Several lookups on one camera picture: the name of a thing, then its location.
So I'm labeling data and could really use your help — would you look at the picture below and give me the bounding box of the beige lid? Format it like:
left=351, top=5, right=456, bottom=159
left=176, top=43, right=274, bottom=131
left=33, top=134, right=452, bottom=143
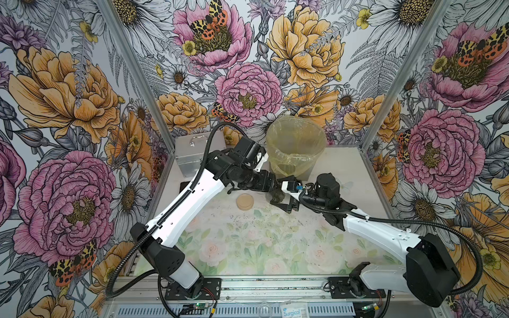
left=236, top=193, right=254, bottom=211

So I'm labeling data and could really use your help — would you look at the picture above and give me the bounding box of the foil tea jar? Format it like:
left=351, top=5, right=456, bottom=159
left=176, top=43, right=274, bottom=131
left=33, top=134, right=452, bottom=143
left=269, top=187, right=286, bottom=204

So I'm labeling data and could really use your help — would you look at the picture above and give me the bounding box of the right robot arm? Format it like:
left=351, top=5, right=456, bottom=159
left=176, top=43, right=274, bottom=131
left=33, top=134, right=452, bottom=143
left=276, top=173, right=460, bottom=307

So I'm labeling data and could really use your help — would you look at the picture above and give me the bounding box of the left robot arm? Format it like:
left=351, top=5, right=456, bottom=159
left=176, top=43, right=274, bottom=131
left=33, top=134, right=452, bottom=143
left=130, top=137, right=277, bottom=295

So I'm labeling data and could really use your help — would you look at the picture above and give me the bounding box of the yellow bin liner bag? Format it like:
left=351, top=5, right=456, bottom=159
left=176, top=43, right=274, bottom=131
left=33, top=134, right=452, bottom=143
left=265, top=114, right=327, bottom=178

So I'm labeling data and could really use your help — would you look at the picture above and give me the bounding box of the silver first aid case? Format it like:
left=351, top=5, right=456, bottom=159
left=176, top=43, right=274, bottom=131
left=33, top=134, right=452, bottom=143
left=175, top=132, right=210, bottom=178

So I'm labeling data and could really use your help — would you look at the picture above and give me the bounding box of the black rectangular case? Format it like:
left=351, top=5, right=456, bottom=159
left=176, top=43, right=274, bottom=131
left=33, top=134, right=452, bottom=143
left=179, top=182, right=190, bottom=193

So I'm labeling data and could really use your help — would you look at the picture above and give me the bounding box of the surgical label box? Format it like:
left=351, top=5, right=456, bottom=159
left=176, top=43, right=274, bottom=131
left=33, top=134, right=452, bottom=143
left=280, top=302, right=310, bottom=318

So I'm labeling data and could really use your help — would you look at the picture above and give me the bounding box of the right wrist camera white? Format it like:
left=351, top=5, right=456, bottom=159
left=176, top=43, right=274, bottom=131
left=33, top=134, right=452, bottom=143
left=281, top=180, right=305, bottom=194

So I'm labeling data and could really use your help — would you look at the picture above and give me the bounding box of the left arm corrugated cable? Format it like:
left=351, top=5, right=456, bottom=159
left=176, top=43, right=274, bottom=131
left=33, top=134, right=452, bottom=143
left=105, top=122, right=249, bottom=299

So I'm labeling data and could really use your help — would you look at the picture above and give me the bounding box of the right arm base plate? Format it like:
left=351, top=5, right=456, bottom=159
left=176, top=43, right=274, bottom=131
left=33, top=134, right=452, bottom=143
left=323, top=276, right=386, bottom=299

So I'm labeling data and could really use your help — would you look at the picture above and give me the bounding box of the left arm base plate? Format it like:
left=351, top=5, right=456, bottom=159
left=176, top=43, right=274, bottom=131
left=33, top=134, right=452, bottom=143
left=164, top=278, right=222, bottom=301

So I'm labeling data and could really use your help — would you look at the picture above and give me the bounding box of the aluminium front rail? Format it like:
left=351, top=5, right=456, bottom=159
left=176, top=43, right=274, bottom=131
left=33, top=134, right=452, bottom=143
left=111, top=275, right=423, bottom=305

